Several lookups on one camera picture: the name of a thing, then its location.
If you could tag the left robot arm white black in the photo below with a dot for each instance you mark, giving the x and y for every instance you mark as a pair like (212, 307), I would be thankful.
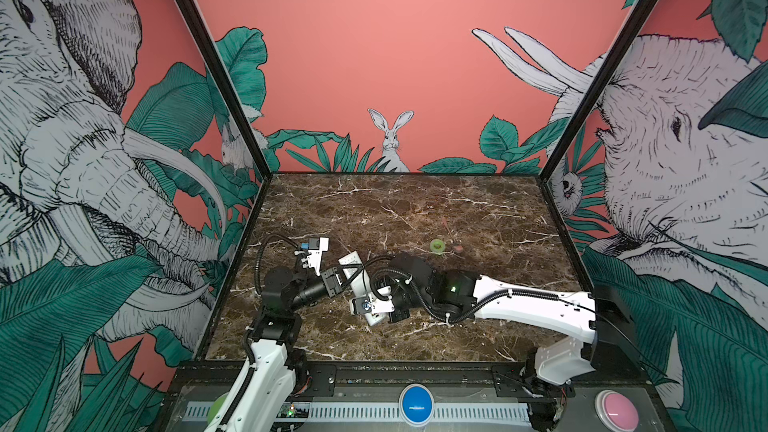
(274, 368)

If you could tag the white remote control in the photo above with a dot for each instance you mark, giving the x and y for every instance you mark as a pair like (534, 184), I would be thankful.
(363, 283)

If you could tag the green push button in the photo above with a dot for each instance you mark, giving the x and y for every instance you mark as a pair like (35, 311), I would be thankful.
(215, 408)

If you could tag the pink push button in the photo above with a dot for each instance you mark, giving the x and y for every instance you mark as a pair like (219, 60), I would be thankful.
(616, 412)

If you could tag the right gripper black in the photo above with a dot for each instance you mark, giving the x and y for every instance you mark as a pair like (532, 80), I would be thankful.
(388, 281)

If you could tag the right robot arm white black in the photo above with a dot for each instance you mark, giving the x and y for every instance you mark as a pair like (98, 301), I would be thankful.
(597, 328)

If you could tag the small circuit board with leds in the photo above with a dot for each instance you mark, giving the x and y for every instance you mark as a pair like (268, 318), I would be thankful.
(294, 411)

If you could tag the green tape roll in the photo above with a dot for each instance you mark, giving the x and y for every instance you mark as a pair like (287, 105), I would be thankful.
(437, 246)

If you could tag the white slotted cable duct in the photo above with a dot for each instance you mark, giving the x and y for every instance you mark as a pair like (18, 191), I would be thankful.
(483, 413)

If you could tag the blue push button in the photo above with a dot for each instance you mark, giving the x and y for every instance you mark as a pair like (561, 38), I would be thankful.
(416, 405)

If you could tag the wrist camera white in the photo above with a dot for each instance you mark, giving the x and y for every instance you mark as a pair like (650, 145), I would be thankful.
(310, 254)
(371, 308)

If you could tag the black front mounting rail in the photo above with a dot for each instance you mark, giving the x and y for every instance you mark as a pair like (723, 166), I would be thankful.
(329, 378)

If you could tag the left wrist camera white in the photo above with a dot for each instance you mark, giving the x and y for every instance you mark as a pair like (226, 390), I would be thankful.
(310, 254)

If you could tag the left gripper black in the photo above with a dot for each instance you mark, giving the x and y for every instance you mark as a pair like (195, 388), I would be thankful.
(330, 283)

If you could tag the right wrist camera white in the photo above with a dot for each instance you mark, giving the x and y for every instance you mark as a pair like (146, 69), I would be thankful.
(371, 308)

